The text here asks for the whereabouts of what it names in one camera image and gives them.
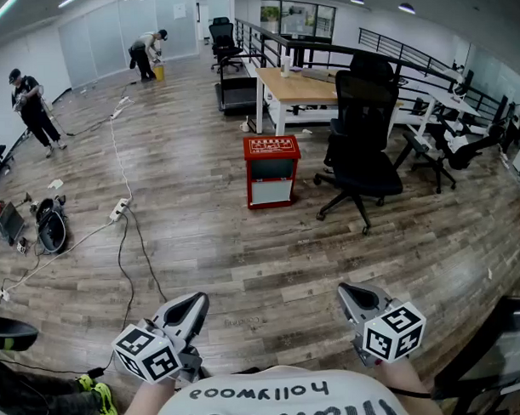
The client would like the black treadmill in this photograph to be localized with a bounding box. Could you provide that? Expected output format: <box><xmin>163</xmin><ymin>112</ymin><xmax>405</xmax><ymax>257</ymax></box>
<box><xmin>213</xmin><ymin>53</ymin><xmax>267</xmax><ymax>117</ymax></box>

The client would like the black bag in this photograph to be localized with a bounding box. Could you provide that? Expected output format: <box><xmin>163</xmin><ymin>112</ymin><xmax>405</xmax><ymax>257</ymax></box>
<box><xmin>33</xmin><ymin>196</ymin><xmax>69</xmax><ymax>255</ymax></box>

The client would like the black mesh office chair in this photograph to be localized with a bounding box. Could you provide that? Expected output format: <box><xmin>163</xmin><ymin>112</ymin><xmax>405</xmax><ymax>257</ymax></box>
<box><xmin>308</xmin><ymin>50</ymin><xmax>407</xmax><ymax>238</ymax></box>

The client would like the person's right forearm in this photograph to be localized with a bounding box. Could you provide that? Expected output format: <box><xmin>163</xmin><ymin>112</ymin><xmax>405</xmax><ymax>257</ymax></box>
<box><xmin>373</xmin><ymin>356</ymin><xmax>437</xmax><ymax>415</ymax></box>

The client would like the long white power cable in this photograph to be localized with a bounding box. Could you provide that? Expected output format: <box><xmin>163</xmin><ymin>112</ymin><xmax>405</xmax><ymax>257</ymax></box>
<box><xmin>109</xmin><ymin>116</ymin><xmax>135</xmax><ymax>201</ymax></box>

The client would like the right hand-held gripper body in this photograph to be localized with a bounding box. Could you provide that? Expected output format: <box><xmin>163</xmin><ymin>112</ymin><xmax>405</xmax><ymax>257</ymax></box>
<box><xmin>347</xmin><ymin>298</ymin><xmax>428</xmax><ymax>368</ymax></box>

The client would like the neon green sneaker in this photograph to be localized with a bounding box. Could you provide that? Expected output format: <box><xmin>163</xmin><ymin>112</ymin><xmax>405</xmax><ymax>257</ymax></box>
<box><xmin>92</xmin><ymin>382</ymin><xmax>120</xmax><ymax>415</ymax></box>
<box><xmin>75</xmin><ymin>372</ymin><xmax>97</xmax><ymax>393</ymax></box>

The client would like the person's left forearm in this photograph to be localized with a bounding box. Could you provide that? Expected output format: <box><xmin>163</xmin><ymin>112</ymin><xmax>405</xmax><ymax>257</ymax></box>
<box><xmin>119</xmin><ymin>377</ymin><xmax>180</xmax><ymax>415</ymax></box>

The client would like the dark framed window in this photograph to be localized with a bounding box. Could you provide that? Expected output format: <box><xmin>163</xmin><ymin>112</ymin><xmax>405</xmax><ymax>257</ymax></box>
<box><xmin>259</xmin><ymin>0</ymin><xmax>339</xmax><ymax>48</ymax></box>

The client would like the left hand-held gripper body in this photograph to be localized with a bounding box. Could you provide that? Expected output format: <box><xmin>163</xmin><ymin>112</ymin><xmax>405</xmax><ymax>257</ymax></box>
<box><xmin>111</xmin><ymin>316</ymin><xmax>203</xmax><ymax>386</ymax></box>

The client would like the black tablet screen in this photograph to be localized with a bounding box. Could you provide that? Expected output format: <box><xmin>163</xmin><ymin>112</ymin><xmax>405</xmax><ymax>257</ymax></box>
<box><xmin>427</xmin><ymin>294</ymin><xmax>520</xmax><ymax>415</ymax></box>

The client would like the person's white printed shirt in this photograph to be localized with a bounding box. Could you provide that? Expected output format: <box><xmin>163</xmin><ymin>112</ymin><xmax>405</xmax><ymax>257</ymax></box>
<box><xmin>146</xmin><ymin>361</ymin><xmax>421</xmax><ymax>415</ymax></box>

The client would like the black power cable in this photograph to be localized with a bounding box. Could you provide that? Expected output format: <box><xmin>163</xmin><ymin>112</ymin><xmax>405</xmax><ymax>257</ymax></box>
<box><xmin>123</xmin><ymin>203</ymin><xmax>169</xmax><ymax>305</ymax></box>
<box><xmin>88</xmin><ymin>213</ymin><xmax>140</xmax><ymax>378</ymax></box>

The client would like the grey flat case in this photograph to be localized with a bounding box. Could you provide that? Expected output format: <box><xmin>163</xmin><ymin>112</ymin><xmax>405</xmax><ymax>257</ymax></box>
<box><xmin>0</xmin><ymin>200</ymin><xmax>28</xmax><ymax>247</ymax></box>

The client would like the wooden table with white legs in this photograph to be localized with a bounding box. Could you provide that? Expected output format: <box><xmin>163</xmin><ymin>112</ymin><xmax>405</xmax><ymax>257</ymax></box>
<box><xmin>254</xmin><ymin>62</ymin><xmax>405</xmax><ymax>138</ymax></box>

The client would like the red metal cabinet box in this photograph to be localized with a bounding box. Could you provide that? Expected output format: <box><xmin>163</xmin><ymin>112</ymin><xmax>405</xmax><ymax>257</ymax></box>
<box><xmin>244</xmin><ymin>156</ymin><xmax>302</xmax><ymax>211</ymax></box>

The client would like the black tablet cable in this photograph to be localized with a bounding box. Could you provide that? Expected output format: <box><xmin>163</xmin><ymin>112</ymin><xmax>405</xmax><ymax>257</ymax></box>
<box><xmin>387</xmin><ymin>383</ymin><xmax>434</xmax><ymax>401</ymax></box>

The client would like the thin white cable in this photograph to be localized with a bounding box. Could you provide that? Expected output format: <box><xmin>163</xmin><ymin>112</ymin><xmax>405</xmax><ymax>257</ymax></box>
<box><xmin>0</xmin><ymin>218</ymin><xmax>119</xmax><ymax>300</ymax></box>

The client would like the black metal railing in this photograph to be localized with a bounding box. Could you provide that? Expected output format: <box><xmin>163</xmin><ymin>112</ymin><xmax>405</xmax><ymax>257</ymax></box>
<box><xmin>357</xmin><ymin>24</ymin><xmax>457</xmax><ymax>75</ymax></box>
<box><xmin>234</xmin><ymin>9</ymin><xmax>510</xmax><ymax>134</ymax></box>

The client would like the white desk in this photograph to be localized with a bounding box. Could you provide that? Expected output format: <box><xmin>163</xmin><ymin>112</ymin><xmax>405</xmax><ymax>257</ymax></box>
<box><xmin>426</xmin><ymin>83</ymin><xmax>483</xmax><ymax>139</ymax></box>

